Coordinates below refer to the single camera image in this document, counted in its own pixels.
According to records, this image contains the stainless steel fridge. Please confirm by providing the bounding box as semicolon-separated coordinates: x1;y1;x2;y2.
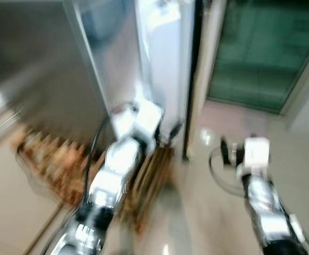
0;0;204;160

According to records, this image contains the pink floor mat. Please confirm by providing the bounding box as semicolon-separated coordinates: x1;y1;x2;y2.
199;101;282;133

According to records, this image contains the white counter cabinet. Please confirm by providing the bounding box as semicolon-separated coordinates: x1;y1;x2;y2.
197;0;227;155

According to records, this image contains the green tinted glass door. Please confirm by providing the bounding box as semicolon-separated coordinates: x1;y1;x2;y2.
207;0;309;115

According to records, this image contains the wooden slatted rack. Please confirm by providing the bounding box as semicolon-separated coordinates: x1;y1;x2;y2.
16;127;176;234

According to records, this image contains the beige kitchen cabinet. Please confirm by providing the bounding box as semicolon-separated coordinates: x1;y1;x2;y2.
0;69;64;250

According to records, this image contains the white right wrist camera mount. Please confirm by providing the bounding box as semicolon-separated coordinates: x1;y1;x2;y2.
237;137;271;179

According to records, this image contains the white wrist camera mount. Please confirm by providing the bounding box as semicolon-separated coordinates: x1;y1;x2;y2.
112;100;164;155
237;137;271;179

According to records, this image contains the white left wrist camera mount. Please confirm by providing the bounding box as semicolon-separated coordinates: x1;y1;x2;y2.
112;100;164;155

